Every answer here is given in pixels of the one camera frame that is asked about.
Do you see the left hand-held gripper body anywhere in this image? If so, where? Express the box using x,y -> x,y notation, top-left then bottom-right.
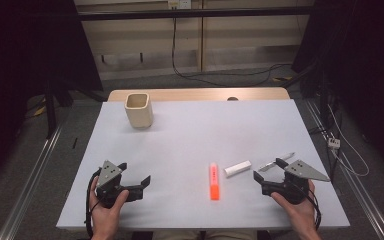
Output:
94,160 -> 144,210

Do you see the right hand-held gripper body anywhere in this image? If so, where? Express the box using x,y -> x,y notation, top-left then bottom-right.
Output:
262,159 -> 332,205

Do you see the clear plastic pen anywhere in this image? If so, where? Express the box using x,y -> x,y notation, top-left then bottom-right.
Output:
258,151 -> 296,173

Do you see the orange highlighter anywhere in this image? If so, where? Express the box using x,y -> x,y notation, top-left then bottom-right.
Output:
209,162 -> 221,201

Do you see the beige pen holder cup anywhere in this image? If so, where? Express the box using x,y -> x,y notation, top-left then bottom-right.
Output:
124,93 -> 154,130

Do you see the person's right hand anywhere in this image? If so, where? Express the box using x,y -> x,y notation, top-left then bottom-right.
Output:
270,179 -> 322,240

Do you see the person's left hand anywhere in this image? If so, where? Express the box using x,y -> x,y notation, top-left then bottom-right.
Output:
89,176 -> 130,240

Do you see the white power strip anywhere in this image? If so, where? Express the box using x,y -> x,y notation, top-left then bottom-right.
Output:
327,137 -> 342,150

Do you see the white table sheet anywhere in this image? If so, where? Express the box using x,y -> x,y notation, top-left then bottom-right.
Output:
55,99 -> 351,231

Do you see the black metal stand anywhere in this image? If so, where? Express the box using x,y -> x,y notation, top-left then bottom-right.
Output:
289,63 -> 334,119
43,78 -> 108,140

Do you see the wooden table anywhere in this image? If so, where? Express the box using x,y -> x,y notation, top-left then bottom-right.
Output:
107,87 -> 291,103

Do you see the black curtain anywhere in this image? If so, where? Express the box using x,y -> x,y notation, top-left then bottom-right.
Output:
0,0 -> 104,191
291,0 -> 384,174

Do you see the black horizontal bar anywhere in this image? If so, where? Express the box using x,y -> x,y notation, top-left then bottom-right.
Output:
76,5 -> 314,22

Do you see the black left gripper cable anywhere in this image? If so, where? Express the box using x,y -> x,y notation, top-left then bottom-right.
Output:
84,168 -> 103,239

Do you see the metal floor rail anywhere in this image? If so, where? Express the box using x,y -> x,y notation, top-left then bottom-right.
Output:
304,99 -> 384,240
0,124 -> 64,240

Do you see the white cable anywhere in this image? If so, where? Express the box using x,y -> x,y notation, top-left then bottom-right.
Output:
326,104 -> 370,178

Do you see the black wall cable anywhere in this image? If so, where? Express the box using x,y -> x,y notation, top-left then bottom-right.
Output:
171,16 -> 293,88

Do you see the white wall socket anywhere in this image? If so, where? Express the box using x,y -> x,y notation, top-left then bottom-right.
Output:
167,0 -> 193,10

